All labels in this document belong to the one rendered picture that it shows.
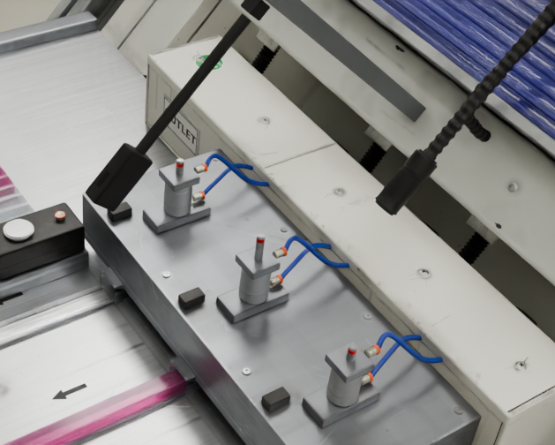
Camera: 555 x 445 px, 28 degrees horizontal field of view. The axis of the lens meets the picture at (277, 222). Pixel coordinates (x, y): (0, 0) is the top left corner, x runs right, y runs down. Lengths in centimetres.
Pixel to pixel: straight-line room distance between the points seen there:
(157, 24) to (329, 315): 250
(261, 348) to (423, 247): 16
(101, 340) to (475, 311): 29
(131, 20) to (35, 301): 248
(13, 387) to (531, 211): 41
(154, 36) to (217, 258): 243
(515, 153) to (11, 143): 47
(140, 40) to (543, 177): 253
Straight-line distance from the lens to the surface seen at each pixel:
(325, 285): 85
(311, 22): 76
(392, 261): 86
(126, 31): 335
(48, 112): 110
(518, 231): 84
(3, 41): 119
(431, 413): 79
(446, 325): 82
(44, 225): 91
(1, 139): 107
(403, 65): 93
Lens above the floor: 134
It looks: 9 degrees down
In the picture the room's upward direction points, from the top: 40 degrees clockwise
